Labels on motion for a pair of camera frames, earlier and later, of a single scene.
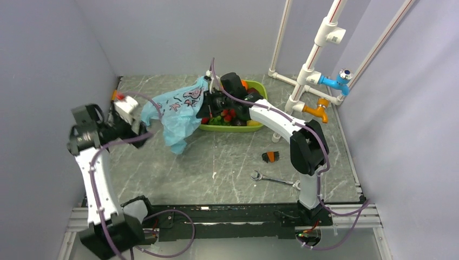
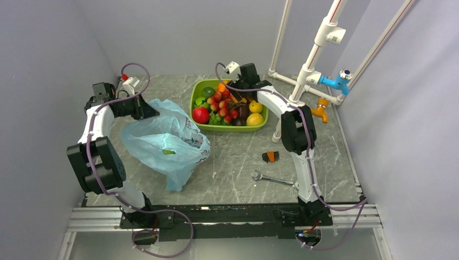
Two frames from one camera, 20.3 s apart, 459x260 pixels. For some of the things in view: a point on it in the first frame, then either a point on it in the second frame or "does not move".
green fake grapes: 218,121 does not move
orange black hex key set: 270,156 does not move
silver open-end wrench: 254,177 does not move
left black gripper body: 119,129 to 128,108
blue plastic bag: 178,110 to 168,145
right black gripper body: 217,103 to 240,84
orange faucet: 320,110 does not move
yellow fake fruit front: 253,123 does not move
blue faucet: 343,79 does not move
